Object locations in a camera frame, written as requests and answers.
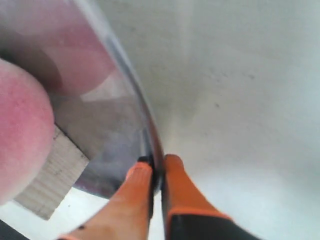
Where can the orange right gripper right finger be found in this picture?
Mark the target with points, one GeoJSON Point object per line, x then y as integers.
{"type": "Point", "coordinates": [187, 215]}

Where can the pink toy peach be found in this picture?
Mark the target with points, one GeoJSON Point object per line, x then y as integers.
{"type": "Point", "coordinates": [26, 129]}

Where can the light wooden cube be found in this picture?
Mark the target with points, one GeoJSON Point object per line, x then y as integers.
{"type": "Point", "coordinates": [63, 167]}

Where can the round metal plate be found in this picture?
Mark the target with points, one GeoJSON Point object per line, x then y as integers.
{"type": "Point", "coordinates": [96, 95]}

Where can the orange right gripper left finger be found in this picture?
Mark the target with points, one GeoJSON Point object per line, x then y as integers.
{"type": "Point", "coordinates": [127, 214]}

